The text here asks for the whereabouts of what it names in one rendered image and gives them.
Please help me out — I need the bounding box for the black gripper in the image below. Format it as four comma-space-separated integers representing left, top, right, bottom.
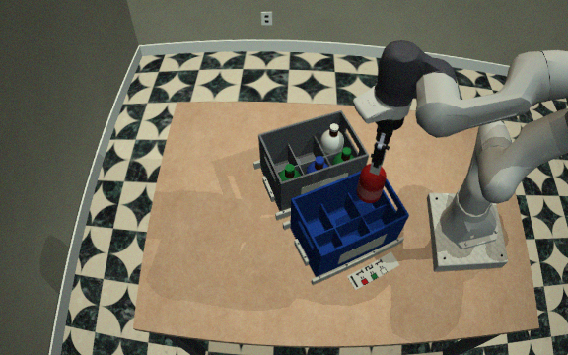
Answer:
369, 118, 404, 175

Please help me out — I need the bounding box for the white paper pick list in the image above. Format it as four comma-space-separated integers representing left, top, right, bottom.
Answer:
347, 252, 399, 290

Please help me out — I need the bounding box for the white bottle with grey label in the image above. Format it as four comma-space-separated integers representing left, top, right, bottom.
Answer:
320, 123, 344, 155

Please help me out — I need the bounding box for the green bottle with pale green label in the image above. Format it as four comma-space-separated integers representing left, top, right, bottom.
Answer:
279, 164, 300, 181
332, 147, 354, 165

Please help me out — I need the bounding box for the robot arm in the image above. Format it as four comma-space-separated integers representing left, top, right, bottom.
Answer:
353, 40, 568, 249

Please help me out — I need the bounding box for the red bottle with pink label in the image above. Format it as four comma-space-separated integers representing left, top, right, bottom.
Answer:
357, 164, 387, 203

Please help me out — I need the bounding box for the dark grey divided crate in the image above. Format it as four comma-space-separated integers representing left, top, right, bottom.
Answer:
258, 110, 369, 211

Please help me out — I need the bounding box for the dark blue crate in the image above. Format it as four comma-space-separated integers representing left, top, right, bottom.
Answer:
290, 172, 409, 277

